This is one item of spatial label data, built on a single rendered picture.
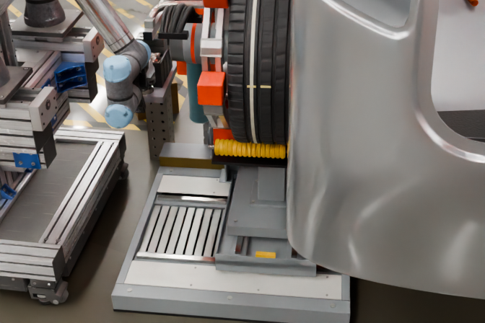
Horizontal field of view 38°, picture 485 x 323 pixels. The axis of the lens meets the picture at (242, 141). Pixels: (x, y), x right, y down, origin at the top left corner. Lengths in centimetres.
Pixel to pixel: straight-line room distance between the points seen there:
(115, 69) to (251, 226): 90
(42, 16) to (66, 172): 65
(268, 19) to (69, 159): 128
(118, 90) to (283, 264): 94
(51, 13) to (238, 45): 90
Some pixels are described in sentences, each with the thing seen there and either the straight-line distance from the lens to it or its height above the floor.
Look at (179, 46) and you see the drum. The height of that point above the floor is 86.
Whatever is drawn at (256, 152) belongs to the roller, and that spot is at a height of 51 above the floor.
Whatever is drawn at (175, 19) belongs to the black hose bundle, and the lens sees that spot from 220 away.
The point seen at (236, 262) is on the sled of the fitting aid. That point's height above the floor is 14.
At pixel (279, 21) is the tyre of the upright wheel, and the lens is 208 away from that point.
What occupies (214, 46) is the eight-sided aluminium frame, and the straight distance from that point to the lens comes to 213.
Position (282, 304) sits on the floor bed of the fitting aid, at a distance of 250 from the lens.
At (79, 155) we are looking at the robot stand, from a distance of 307.
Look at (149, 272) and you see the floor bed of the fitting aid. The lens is 264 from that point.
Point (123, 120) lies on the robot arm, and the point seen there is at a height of 85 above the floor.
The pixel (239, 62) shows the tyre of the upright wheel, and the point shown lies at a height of 94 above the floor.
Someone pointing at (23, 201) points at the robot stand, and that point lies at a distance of 287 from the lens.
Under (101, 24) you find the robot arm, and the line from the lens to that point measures 207.
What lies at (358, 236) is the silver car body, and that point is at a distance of 148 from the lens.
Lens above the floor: 187
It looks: 33 degrees down
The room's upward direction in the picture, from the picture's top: 1 degrees counter-clockwise
